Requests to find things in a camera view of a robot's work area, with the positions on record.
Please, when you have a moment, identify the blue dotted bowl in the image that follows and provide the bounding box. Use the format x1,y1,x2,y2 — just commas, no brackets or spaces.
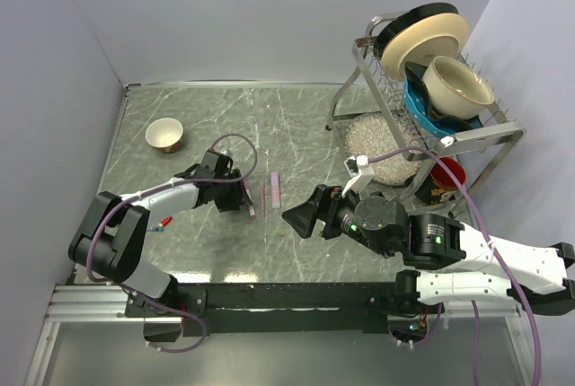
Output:
403,78,482,138

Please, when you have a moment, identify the speckled glass plate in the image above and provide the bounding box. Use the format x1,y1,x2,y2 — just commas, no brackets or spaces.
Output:
343,112,421,187

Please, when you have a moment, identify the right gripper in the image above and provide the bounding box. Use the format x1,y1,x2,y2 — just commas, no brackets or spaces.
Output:
281,182,394,258

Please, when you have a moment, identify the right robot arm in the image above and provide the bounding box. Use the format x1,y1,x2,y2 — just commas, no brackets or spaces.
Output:
282,184,574,316

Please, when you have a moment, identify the cream ceramic bowl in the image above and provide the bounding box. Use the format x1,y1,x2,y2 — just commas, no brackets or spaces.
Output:
422,56,495,120

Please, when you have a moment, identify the large cream plate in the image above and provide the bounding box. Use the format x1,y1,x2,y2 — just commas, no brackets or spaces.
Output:
380,13,470,81

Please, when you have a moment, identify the red marker cap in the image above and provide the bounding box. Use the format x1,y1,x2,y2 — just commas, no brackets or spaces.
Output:
159,216,173,227

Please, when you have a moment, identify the purple cable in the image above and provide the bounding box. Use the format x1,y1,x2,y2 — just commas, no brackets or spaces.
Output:
84,133,259,284
367,146,542,386

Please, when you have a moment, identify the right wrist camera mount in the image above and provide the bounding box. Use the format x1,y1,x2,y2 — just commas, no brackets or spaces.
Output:
342,155,375,197

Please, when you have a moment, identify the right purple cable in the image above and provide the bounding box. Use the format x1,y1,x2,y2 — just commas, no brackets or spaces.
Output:
367,146,542,386

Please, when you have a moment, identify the aluminium frame rail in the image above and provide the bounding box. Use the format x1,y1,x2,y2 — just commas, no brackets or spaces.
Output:
44,282,136,322

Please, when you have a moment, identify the white marker pen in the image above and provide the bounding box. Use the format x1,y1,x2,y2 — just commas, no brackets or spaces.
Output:
243,180,256,219

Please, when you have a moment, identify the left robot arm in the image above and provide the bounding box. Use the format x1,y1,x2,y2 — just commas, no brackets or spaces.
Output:
67,149,249,316

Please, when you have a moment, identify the pink thin pen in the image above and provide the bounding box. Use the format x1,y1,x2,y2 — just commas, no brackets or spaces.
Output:
260,182,266,218

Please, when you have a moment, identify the pink highlighter pen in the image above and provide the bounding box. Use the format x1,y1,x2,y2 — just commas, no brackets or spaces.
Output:
270,171,281,209

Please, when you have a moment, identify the small white bowl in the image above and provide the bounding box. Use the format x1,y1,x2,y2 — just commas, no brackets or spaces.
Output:
145,118,184,154

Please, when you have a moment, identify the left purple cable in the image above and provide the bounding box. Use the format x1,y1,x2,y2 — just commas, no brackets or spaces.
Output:
84,133,259,284

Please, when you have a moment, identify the black plate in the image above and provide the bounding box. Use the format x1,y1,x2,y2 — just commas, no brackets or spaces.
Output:
373,2,459,57

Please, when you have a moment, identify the metal dish rack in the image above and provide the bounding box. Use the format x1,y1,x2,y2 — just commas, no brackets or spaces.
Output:
325,12,526,195

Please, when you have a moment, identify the black base bar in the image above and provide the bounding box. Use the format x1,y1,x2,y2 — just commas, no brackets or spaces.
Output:
125,281,446,342

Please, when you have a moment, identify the red black mug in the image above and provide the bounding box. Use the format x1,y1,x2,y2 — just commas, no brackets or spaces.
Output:
415,157,466,206

